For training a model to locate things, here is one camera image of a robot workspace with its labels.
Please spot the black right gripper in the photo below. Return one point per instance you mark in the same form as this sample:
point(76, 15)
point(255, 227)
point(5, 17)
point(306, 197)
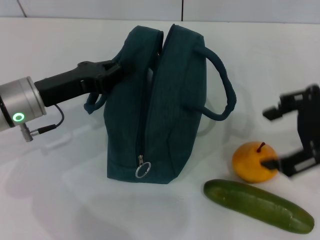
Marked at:
point(310, 125)

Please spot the dark teal fabric bag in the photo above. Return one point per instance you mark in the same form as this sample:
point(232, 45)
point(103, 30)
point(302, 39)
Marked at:
point(175, 112)

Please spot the yellow orange pear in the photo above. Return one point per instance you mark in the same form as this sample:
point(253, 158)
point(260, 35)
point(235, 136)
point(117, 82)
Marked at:
point(250, 165)

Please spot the green cucumber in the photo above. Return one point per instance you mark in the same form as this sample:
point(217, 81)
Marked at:
point(257, 206)

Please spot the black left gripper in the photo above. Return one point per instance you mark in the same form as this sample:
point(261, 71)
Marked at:
point(62, 85)

